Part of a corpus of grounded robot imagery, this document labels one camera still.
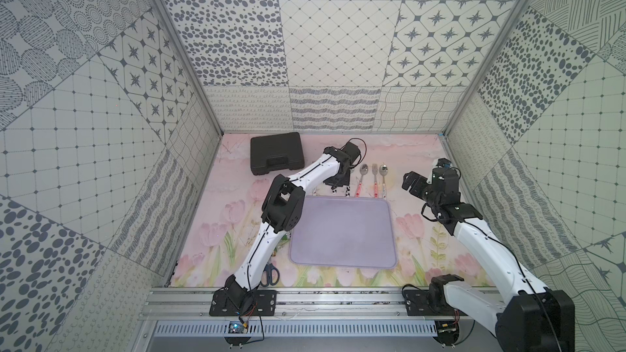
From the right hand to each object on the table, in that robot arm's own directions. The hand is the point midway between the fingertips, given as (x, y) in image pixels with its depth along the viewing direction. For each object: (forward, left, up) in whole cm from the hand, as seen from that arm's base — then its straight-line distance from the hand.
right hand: (416, 182), depth 84 cm
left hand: (+9, +26, -11) cm, 30 cm away
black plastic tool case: (+24, +55, -12) cm, 61 cm away
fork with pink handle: (+17, +10, -15) cm, 25 cm away
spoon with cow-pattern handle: (+6, +23, -15) cm, 28 cm away
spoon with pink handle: (+16, +15, -15) cm, 27 cm away
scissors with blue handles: (-25, +51, -16) cm, 59 cm away
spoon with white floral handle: (+16, +6, -15) cm, 23 cm away
